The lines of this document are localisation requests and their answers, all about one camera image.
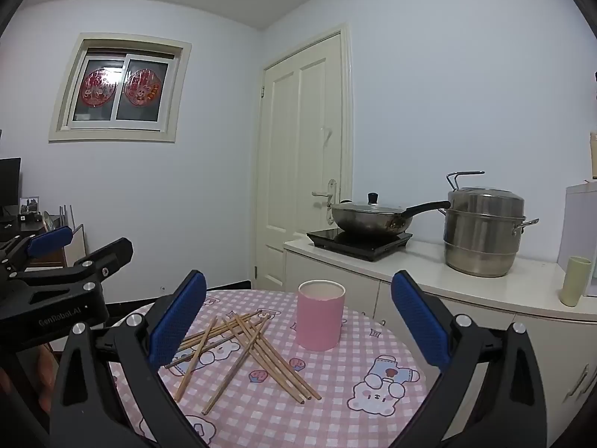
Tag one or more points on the black induction cooktop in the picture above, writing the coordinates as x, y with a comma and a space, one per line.
354, 245

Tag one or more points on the cream panel door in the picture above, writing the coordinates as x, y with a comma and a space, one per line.
298, 158

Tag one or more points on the red round window decal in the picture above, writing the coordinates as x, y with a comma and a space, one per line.
97, 87
141, 87

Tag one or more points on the beige container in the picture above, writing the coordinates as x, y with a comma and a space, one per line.
593, 151

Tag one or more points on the pink chopstick holder cup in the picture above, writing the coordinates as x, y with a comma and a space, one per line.
319, 322

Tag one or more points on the small photo frame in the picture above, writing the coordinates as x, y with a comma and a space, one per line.
30, 204

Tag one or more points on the pink checked tablecloth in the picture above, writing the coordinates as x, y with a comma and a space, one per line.
289, 410

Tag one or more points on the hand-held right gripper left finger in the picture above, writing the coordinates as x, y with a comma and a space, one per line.
179, 322

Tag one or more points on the pale green cup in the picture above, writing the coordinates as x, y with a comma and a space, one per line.
574, 282

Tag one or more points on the glass wok lid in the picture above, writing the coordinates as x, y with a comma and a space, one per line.
368, 205

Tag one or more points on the black monitor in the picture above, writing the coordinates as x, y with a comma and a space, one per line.
9, 182

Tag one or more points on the white door hook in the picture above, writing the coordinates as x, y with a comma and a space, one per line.
327, 134

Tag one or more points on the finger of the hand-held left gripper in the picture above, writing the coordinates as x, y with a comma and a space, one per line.
49, 240
112, 252

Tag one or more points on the white kitchen cabinet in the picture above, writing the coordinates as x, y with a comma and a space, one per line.
466, 289

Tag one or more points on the steel wok with lid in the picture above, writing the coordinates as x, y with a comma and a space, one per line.
364, 223

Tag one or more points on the bunch of wooden chopsticks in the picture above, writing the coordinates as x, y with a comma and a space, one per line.
252, 350

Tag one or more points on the metal dish rack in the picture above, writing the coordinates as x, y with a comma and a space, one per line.
70, 228

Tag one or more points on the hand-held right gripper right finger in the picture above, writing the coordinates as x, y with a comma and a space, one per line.
419, 322

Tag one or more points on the steel steamer pot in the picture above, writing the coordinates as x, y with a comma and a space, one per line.
482, 238

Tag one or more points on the white framed window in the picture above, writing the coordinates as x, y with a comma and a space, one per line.
70, 121

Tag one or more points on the person's left hand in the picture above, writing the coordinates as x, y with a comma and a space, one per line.
46, 373

